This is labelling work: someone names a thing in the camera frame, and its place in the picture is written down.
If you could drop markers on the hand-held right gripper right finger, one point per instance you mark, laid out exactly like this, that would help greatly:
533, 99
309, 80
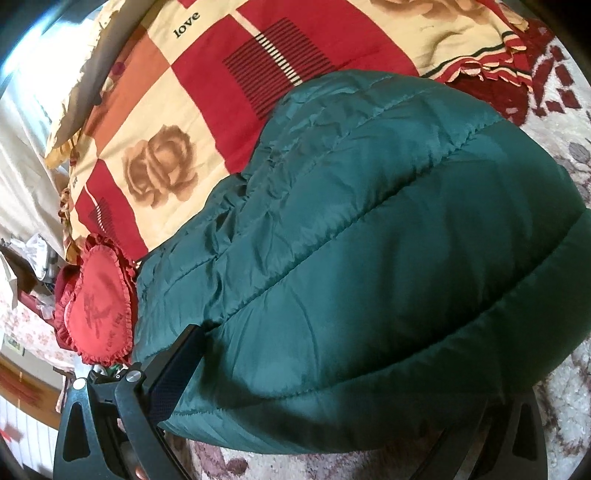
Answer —
535, 438

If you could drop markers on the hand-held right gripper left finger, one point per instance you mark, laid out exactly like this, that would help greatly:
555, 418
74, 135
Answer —
178, 369

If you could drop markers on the green puffer jacket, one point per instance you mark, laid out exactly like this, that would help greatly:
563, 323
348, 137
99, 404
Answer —
369, 254

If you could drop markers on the red and white plush blanket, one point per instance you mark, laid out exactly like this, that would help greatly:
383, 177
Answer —
572, 415

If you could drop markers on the red heart-shaped frilled pillow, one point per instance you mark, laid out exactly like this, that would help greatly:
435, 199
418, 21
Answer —
97, 309

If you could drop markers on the pink floral cloth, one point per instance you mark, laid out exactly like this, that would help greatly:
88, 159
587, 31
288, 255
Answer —
27, 327

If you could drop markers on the white ribbed panel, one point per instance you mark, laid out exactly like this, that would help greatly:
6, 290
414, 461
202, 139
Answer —
27, 429

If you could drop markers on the white cloth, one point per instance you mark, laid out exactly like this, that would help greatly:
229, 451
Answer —
27, 161

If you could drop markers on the red cream rose-print quilt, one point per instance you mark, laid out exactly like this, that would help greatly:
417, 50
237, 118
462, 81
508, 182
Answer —
207, 92

